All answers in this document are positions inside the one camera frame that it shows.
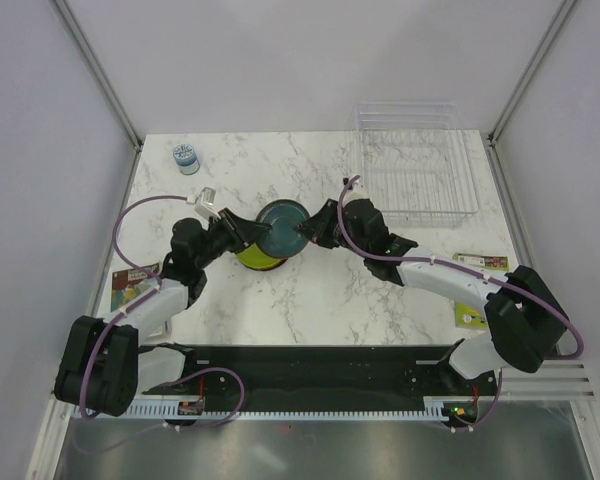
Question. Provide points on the yellow white booklet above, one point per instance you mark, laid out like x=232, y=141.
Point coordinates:
x=128, y=284

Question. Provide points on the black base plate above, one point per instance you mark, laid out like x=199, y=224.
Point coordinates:
x=322, y=376

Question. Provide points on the white wire dish rack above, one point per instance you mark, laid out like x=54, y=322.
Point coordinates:
x=414, y=161

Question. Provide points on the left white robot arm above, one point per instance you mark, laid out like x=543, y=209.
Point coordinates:
x=103, y=366

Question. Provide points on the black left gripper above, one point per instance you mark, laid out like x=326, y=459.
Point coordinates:
x=247, y=230

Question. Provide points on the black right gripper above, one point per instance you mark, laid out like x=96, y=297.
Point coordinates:
x=316, y=226

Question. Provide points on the white slotted cable duct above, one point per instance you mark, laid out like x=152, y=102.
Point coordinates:
x=189, y=408

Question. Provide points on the aluminium frame rail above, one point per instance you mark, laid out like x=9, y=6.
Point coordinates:
x=555, y=380

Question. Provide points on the blue white round jar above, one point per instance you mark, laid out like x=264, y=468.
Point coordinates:
x=186, y=159

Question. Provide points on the lime green plate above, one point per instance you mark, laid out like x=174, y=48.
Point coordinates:
x=251, y=253

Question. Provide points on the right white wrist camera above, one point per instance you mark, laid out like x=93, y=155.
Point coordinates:
x=353, y=190

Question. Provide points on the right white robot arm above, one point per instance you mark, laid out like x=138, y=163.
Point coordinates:
x=525, y=321

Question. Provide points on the dark green plate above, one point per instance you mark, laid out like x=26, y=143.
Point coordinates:
x=282, y=241

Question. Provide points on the yellow patterned plate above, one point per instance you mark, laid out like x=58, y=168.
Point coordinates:
x=263, y=264

